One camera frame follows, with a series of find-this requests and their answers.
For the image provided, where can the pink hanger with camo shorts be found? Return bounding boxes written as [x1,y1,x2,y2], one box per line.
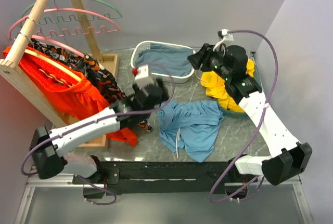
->
[32,34,85,58]

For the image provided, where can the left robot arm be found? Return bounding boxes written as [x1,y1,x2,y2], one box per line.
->
[27,79,173,183]

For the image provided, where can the white plastic basket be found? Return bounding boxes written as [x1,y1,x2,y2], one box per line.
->
[131,41,196,84]

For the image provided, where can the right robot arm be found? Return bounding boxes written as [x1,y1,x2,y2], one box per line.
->
[187,44,312,186]

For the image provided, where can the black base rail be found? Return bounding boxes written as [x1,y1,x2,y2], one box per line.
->
[72,156,261,199]

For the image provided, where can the light blue shorts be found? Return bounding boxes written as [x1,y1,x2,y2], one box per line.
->
[158,100,224,163]

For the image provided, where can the teal oval tray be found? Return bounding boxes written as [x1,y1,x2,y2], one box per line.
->
[217,56,261,118]

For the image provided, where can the orange shorts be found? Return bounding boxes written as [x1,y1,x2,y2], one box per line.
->
[2,45,138,147]

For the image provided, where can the yellow shorts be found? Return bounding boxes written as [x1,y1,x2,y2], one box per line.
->
[201,71,244,113]

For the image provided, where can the pink wire hanger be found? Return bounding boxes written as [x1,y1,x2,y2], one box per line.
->
[8,3,121,40]

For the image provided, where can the cream hanger with orange shorts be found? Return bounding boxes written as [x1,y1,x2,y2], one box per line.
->
[24,49,81,87]

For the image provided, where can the wooden clothes rack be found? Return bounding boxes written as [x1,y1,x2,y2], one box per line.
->
[1,0,119,149]

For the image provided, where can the grey-blue cloth in basket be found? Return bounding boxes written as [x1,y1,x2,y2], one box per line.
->
[134,42,194,77]

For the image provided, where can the camouflage patterned shorts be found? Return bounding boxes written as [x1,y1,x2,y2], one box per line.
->
[30,38,153,133]

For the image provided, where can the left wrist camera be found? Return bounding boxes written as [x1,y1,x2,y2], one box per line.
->
[132,64,154,88]

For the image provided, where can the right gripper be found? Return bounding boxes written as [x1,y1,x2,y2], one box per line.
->
[187,44,232,81]

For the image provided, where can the green wire hanger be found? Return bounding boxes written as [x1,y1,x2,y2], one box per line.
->
[40,0,123,25]

